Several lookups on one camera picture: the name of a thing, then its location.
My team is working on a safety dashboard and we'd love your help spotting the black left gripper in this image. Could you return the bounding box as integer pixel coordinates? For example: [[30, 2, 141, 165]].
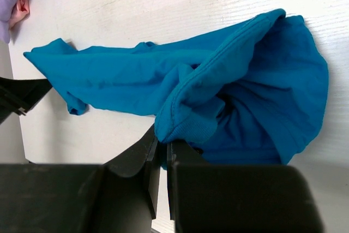
[[1, 77, 52, 124]]

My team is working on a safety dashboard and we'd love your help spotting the folded salmon t-shirt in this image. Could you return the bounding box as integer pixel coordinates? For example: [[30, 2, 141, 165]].
[[9, 0, 30, 29]]

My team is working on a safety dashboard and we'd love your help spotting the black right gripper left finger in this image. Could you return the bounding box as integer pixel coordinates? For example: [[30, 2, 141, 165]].
[[105, 126, 160, 219]]

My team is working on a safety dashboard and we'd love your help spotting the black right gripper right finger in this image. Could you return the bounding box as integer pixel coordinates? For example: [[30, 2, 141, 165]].
[[167, 141, 209, 220]]

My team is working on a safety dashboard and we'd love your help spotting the blue t-shirt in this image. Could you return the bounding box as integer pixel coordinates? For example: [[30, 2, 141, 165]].
[[23, 9, 329, 164]]

